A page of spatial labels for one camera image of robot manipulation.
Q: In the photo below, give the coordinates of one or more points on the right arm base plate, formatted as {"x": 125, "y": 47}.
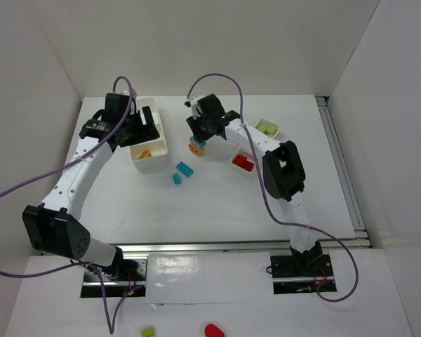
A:
{"x": 288, "y": 278}

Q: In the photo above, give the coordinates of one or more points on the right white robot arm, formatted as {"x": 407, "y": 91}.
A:
{"x": 281, "y": 169}

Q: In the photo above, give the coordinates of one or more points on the red curved lego brick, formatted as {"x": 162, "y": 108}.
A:
{"x": 247, "y": 165}

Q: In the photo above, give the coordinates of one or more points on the red sloped lego brick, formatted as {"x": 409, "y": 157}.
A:
{"x": 238, "y": 158}

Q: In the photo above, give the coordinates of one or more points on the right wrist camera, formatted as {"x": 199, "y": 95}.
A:
{"x": 192, "y": 103}

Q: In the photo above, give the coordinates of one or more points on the multicolour lego tower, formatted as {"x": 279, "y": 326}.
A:
{"x": 198, "y": 148}

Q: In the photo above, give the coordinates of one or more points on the long teal lego brick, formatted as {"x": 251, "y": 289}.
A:
{"x": 184, "y": 169}

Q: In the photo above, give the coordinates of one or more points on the pale green lego brick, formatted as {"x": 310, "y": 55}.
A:
{"x": 265, "y": 125}

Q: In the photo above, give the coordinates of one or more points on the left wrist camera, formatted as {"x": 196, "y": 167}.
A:
{"x": 131, "y": 93}

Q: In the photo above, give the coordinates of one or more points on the aluminium rail front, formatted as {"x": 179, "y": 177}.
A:
{"x": 358, "y": 243}

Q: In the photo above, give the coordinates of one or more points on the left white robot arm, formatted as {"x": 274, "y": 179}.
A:
{"x": 53, "y": 226}

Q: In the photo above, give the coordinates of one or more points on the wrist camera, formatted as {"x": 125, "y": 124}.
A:
{"x": 192, "y": 103}
{"x": 131, "y": 93}

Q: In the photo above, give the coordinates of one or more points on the small teal lego brick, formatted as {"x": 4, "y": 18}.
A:
{"x": 177, "y": 178}

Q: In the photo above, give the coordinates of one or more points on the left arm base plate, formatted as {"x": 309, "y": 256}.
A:
{"x": 131, "y": 282}

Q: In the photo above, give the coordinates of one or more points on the aluminium rail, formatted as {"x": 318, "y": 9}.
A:
{"x": 342, "y": 170}
{"x": 358, "y": 243}

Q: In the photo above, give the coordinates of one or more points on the red object at edge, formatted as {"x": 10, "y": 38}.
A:
{"x": 211, "y": 330}

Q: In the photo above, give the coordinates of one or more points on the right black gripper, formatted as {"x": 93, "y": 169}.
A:
{"x": 199, "y": 130}

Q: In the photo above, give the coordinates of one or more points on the orange lego brick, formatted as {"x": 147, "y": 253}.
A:
{"x": 145, "y": 154}

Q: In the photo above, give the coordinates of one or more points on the green lego outside workspace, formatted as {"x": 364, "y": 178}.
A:
{"x": 148, "y": 332}

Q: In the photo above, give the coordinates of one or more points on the lime green lego brick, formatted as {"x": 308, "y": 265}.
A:
{"x": 262, "y": 128}
{"x": 271, "y": 131}

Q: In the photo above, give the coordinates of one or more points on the white divided container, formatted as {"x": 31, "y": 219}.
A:
{"x": 246, "y": 151}
{"x": 158, "y": 147}

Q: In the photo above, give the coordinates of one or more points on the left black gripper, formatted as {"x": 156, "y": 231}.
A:
{"x": 137, "y": 126}

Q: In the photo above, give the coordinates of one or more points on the aluminium rail right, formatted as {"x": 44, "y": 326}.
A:
{"x": 342, "y": 170}

